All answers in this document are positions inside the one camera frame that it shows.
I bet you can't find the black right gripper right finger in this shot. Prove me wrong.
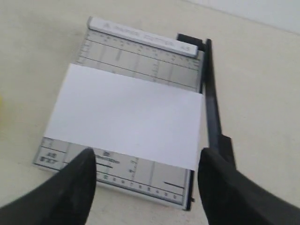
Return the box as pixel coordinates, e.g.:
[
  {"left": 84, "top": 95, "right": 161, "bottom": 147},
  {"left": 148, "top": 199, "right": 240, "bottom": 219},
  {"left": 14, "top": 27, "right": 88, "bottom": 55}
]
[{"left": 198, "top": 148, "right": 300, "bottom": 225}]

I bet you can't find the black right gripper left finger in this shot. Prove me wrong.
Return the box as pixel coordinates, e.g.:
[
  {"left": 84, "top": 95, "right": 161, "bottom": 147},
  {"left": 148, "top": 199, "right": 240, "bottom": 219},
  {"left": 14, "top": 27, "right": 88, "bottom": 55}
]
[{"left": 0, "top": 148, "right": 97, "bottom": 225}]

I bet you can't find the black cutter blade arm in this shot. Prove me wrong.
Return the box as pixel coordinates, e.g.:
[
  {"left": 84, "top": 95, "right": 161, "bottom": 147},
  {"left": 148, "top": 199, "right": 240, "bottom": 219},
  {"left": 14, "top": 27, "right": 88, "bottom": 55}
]
[{"left": 175, "top": 33, "right": 236, "bottom": 209}]

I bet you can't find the white paper sheet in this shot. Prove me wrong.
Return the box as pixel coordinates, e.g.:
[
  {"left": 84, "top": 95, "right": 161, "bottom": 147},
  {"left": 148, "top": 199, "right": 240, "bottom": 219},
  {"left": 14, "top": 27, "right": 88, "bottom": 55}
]
[{"left": 45, "top": 64, "right": 203, "bottom": 170}]

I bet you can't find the grey paper cutter base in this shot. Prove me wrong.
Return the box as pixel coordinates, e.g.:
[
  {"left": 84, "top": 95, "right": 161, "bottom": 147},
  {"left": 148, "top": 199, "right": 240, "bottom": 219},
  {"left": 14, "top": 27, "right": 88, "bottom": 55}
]
[{"left": 33, "top": 17, "right": 203, "bottom": 210}]

